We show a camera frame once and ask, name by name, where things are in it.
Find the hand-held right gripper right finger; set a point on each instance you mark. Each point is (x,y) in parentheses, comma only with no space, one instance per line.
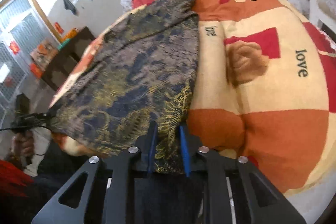
(185,150)

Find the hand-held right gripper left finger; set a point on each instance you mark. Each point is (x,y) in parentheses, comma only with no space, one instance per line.
(152,145)

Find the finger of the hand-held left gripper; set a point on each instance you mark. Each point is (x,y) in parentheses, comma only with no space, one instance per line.
(39,119)

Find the dark floral patterned garment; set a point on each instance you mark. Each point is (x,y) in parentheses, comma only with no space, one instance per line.
(131,69)

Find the person's left hand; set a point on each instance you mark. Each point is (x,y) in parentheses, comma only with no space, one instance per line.
(25,145)

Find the red cloth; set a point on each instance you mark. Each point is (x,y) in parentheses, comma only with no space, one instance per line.
(13,176)

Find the orange gift box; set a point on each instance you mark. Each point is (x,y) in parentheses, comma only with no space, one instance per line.
(43,56)

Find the dark wooden side table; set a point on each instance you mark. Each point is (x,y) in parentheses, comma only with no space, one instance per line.
(68,61)

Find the green plastic basket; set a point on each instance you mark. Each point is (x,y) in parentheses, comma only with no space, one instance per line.
(64,44)

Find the orange cream printed blanket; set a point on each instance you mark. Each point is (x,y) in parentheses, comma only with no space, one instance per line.
(262,121)

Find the metal window grille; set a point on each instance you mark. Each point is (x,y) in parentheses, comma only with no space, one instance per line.
(18,29)

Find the orange plastic basket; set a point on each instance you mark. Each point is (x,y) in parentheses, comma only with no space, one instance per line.
(70,34)

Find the grey hanging cloth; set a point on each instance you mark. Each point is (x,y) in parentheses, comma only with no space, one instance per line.
(69,5)

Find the red wall decoration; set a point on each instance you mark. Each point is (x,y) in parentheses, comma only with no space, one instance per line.
(59,28)

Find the wooden door frame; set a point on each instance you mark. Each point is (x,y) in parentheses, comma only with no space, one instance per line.
(39,7)

